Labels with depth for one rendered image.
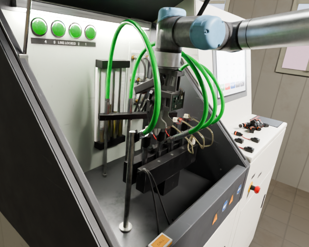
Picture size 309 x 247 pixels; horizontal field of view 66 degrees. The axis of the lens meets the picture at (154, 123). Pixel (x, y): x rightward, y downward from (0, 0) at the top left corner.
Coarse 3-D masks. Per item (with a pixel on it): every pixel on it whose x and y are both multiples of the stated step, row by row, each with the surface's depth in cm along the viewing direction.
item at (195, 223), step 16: (224, 176) 83; (240, 176) 86; (208, 192) 73; (224, 192) 75; (240, 192) 94; (192, 208) 65; (208, 208) 66; (176, 224) 59; (192, 224) 60; (208, 224) 71; (176, 240) 54; (192, 240) 63
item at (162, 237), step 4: (160, 236) 53; (164, 236) 53; (156, 240) 52; (160, 240) 52; (164, 240) 52; (168, 240) 52; (152, 244) 51; (156, 244) 51; (160, 244) 51; (164, 244) 51
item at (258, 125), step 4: (252, 120) 126; (256, 120) 131; (260, 120) 135; (240, 124) 122; (244, 124) 122; (248, 124) 124; (252, 124) 124; (256, 124) 124; (260, 124) 130; (264, 124) 133; (268, 124) 133; (252, 128) 118; (256, 128) 128; (260, 128) 125; (252, 132) 121
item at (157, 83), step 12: (120, 24) 68; (132, 24) 61; (144, 36) 56; (108, 60) 80; (108, 72) 82; (156, 72) 52; (108, 84) 84; (156, 84) 52; (108, 96) 86; (156, 96) 52; (156, 108) 53; (156, 120) 55; (144, 132) 59
